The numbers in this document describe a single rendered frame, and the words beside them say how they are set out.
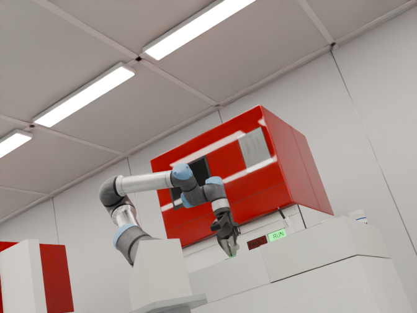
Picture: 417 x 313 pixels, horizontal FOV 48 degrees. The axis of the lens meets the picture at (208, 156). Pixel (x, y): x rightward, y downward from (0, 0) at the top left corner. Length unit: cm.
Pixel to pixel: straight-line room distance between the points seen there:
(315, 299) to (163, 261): 57
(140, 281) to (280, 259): 54
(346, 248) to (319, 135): 247
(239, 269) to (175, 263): 32
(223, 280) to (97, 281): 344
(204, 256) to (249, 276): 87
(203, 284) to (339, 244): 59
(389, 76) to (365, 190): 96
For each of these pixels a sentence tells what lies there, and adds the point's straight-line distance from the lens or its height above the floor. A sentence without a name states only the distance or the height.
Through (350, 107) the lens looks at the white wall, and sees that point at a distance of 414.
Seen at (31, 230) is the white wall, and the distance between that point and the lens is 615.
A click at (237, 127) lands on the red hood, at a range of 269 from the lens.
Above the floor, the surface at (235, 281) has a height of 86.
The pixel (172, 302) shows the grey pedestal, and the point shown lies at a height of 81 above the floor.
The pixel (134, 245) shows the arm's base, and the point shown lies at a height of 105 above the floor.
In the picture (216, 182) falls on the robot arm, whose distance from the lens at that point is 205.
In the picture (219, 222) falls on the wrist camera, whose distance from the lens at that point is 193.
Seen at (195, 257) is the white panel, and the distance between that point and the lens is 277.
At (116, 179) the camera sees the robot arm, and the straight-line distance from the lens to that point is 213.
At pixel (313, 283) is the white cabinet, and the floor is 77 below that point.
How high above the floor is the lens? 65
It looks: 22 degrees up
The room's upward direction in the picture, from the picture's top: 15 degrees counter-clockwise
